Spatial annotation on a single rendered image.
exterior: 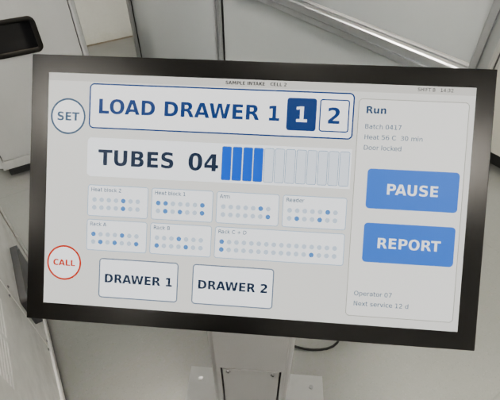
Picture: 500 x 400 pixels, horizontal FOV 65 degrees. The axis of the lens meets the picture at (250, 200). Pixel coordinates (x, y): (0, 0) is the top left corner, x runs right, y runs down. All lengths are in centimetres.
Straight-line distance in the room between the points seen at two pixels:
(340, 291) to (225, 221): 15
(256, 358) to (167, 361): 80
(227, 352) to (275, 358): 9
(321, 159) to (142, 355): 125
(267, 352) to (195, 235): 36
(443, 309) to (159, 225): 33
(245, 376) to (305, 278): 44
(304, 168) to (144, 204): 19
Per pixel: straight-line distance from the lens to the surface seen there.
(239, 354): 78
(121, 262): 49
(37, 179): 52
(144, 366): 156
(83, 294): 51
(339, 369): 155
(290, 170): 45
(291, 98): 45
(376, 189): 46
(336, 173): 45
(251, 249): 45
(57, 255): 52
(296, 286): 46
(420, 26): 99
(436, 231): 48
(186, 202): 46
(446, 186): 48
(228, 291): 47
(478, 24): 92
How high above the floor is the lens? 138
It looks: 43 degrees down
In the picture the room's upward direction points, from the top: straight up
